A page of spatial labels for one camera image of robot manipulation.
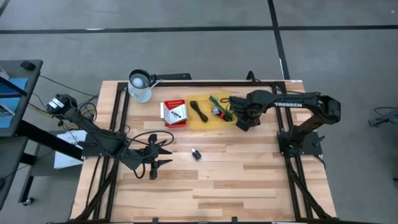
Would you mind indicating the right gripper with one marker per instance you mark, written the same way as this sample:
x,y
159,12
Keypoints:
x,y
256,104

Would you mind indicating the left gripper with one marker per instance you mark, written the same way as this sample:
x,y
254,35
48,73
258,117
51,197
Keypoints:
x,y
152,155

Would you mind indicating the black cube charger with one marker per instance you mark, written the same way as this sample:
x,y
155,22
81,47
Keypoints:
x,y
196,154

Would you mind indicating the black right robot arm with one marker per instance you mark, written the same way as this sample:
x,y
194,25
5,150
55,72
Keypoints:
x,y
311,98

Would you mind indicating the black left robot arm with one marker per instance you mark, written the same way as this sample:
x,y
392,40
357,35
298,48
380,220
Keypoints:
x,y
84,124

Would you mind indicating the yellow translucent plastic bin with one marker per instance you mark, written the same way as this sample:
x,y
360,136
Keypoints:
x,y
202,126

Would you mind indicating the black plastic basket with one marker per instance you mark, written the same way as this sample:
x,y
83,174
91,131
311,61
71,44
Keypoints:
x,y
255,119

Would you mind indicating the red plastic basket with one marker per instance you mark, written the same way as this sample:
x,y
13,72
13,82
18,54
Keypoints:
x,y
174,102

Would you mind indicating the black power strip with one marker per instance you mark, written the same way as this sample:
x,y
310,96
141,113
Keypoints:
x,y
174,76

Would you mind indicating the white paper sheet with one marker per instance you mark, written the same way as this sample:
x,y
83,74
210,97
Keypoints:
x,y
65,158

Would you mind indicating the desk caster wheel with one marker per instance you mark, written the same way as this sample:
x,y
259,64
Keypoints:
x,y
28,201

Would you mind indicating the grey stand foot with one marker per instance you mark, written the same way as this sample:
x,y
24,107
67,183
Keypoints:
x,y
385,118

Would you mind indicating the grey desk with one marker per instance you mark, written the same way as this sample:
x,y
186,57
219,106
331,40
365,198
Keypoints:
x,y
21,99

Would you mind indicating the blue desk mat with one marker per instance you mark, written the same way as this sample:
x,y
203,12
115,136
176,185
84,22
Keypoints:
x,y
12,102

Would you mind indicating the black computer mouse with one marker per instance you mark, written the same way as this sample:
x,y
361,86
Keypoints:
x,y
28,65

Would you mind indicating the black aluminium table frame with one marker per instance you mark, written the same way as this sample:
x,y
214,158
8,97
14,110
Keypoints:
x,y
199,83

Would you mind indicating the black frame clamp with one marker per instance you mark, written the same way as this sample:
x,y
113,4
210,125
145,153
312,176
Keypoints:
x,y
234,219
154,220

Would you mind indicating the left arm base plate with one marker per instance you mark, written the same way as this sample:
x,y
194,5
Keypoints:
x,y
90,152

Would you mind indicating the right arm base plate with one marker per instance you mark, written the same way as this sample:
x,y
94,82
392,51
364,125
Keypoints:
x,y
315,152

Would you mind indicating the black desk support frame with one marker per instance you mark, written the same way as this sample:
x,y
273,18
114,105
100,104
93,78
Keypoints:
x,y
49,140

